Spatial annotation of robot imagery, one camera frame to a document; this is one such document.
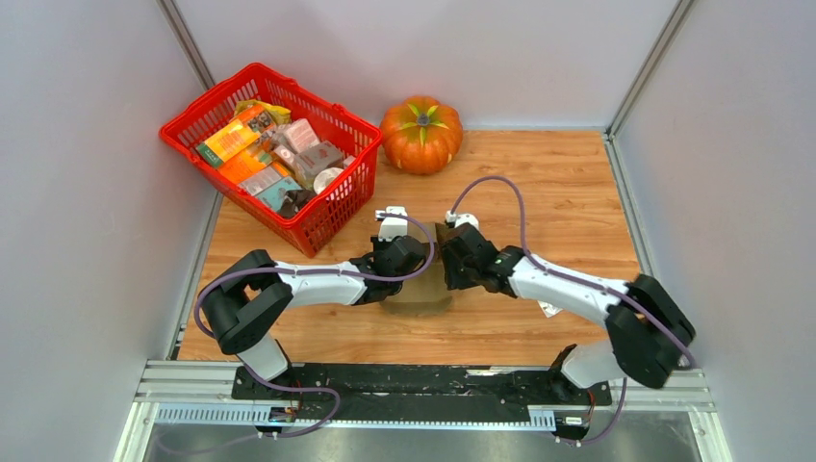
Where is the brown cardboard box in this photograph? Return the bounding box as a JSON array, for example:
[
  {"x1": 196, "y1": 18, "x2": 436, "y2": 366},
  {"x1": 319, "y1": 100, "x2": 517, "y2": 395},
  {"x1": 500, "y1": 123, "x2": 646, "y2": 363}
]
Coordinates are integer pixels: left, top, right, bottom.
[{"x1": 380, "y1": 222, "x2": 453, "y2": 317}]

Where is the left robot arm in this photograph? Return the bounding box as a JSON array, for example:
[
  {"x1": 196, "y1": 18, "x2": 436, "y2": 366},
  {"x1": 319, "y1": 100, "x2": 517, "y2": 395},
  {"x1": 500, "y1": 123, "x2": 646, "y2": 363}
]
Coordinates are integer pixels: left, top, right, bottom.
[{"x1": 194, "y1": 237, "x2": 432, "y2": 399}]

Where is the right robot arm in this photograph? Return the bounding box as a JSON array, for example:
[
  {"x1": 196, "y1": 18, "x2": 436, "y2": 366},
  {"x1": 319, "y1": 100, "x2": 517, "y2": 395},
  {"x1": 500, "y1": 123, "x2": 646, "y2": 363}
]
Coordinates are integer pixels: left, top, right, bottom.
[{"x1": 440, "y1": 223, "x2": 696, "y2": 403}]

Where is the grey pink box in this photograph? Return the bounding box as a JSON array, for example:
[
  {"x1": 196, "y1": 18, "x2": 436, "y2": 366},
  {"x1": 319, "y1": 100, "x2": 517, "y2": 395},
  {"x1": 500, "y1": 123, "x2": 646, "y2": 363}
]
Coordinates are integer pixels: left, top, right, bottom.
[{"x1": 295, "y1": 141, "x2": 344, "y2": 182}]

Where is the teal box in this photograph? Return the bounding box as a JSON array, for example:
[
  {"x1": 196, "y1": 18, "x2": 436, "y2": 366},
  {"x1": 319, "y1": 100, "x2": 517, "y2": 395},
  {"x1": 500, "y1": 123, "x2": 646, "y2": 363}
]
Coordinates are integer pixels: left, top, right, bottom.
[{"x1": 256, "y1": 177, "x2": 302, "y2": 212}]

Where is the orange snack box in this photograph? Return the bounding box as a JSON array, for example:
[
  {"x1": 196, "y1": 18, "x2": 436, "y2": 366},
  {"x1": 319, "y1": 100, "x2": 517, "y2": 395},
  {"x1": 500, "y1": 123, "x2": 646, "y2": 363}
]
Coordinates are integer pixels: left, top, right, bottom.
[{"x1": 194, "y1": 109, "x2": 276, "y2": 168}]

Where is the small white packet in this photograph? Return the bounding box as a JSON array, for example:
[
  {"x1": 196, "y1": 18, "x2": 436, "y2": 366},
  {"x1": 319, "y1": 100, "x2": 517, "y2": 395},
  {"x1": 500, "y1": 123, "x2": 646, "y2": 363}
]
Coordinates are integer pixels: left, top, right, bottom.
[{"x1": 539, "y1": 302, "x2": 562, "y2": 318}]

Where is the orange pumpkin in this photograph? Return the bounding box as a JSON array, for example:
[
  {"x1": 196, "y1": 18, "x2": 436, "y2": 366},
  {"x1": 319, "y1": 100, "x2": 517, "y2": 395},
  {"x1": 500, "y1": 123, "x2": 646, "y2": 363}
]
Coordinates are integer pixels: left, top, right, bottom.
[{"x1": 380, "y1": 95, "x2": 464, "y2": 175}]

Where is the red plastic shopping basket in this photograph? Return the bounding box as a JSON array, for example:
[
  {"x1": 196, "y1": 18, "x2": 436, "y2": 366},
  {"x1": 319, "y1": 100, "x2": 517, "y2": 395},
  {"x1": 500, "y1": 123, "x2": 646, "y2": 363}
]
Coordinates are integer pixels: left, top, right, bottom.
[{"x1": 159, "y1": 63, "x2": 382, "y2": 257}]

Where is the white tape roll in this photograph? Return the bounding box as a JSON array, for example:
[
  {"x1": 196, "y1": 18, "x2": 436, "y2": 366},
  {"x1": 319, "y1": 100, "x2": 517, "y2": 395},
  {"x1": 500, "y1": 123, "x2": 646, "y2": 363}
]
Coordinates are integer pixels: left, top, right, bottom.
[{"x1": 313, "y1": 167, "x2": 344, "y2": 194}]

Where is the yellow snack bag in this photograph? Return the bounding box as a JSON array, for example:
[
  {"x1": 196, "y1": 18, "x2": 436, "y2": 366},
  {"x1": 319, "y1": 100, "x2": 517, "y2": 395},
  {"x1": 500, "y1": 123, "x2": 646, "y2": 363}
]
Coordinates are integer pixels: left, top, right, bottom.
[{"x1": 233, "y1": 99, "x2": 292, "y2": 125}]

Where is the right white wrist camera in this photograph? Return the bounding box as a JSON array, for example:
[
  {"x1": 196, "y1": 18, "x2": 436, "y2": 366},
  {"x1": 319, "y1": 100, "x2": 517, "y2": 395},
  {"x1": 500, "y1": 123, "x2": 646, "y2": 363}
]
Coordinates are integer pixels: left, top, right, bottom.
[{"x1": 445, "y1": 210, "x2": 479, "y2": 230}]

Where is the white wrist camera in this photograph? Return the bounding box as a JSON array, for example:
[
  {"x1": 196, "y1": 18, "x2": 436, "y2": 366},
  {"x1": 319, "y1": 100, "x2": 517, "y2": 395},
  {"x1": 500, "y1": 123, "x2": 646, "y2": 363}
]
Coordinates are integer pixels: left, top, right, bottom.
[
  {"x1": 374, "y1": 206, "x2": 409, "y2": 243},
  {"x1": 445, "y1": 210, "x2": 479, "y2": 230}
]

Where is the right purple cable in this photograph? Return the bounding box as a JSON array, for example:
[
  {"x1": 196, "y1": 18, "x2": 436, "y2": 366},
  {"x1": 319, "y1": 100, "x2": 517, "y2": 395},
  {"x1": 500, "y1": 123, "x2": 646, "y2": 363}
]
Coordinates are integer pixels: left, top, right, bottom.
[{"x1": 448, "y1": 175, "x2": 698, "y2": 372}]

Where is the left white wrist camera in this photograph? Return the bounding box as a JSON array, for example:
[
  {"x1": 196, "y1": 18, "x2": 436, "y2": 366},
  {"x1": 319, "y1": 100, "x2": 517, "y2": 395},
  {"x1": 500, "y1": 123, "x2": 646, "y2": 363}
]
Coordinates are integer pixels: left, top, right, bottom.
[{"x1": 374, "y1": 206, "x2": 409, "y2": 243}]

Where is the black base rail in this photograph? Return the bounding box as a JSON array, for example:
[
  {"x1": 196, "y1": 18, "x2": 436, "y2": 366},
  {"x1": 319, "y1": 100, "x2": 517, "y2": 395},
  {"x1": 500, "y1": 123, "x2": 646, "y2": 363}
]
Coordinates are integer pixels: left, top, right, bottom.
[{"x1": 231, "y1": 363, "x2": 612, "y2": 424}]

